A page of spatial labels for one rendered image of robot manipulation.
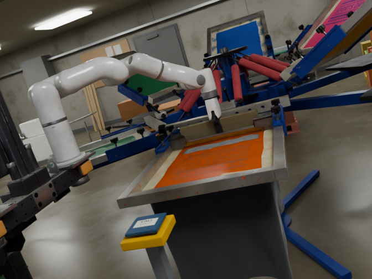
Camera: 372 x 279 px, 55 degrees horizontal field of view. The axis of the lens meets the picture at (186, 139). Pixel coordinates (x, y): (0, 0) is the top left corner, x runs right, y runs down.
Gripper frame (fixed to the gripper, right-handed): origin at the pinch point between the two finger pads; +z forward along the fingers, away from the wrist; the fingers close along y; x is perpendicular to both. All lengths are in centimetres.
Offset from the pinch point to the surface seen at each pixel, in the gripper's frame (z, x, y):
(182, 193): 5, -5, 60
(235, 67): -20, 7, -65
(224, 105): -5.1, 0.3, -27.0
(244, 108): -1.9, 11.3, -21.7
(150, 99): -12, -63, -88
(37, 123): 6, -409, -394
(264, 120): 1.1, 21.3, 3.0
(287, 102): 0.4, 32.5, -21.7
